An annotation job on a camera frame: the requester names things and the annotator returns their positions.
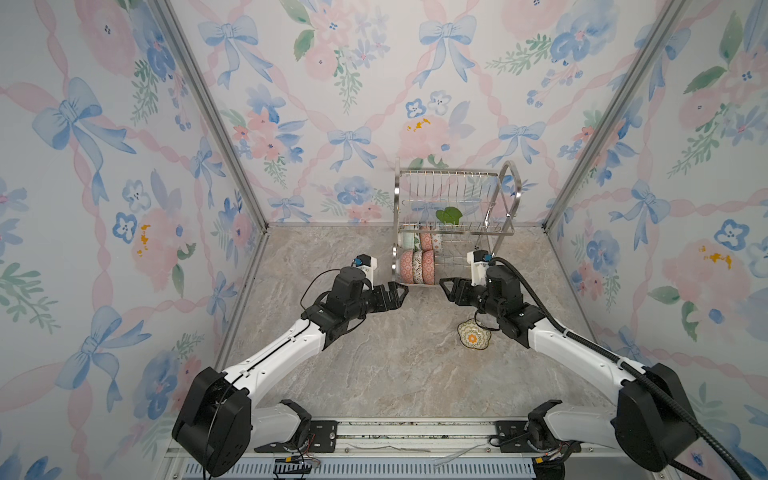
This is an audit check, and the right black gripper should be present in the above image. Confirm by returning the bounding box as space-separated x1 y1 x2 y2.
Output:
440 278 504 323

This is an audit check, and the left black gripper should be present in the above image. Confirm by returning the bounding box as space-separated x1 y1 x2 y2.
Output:
345 281 408 324

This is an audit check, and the orange flower-shaped dish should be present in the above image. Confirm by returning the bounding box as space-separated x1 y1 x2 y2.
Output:
457 319 492 351

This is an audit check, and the dark floral bowl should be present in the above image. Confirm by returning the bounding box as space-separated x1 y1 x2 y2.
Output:
421 250 435 285

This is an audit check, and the pale green grid bowl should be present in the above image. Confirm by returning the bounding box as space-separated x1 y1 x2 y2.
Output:
399 232 418 250

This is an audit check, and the stainless steel dish rack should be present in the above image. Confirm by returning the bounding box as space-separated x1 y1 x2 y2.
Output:
391 160 523 286

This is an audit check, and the maroon patterned white bowl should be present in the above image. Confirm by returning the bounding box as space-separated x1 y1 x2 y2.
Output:
412 249 424 284

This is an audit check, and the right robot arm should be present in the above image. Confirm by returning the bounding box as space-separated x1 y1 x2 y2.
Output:
439 259 701 472

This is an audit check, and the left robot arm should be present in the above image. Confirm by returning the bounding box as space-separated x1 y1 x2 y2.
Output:
172 266 409 478

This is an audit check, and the green leaf-shaped dish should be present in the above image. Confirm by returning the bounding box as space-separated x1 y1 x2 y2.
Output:
435 206 463 226

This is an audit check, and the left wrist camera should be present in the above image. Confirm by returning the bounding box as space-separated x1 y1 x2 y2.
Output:
352 254 378 285

